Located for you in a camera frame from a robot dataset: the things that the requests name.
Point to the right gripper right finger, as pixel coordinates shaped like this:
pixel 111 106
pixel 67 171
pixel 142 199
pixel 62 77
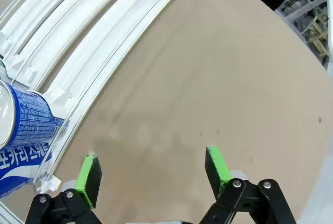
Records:
pixel 216 172

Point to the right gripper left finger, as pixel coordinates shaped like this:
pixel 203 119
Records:
pixel 88 179

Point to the blue Pocari Sweat can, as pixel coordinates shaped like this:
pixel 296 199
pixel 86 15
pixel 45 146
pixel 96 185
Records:
pixel 31 114
pixel 15 179

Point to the white can dispenser rack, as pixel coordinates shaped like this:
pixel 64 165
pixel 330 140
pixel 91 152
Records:
pixel 86 26

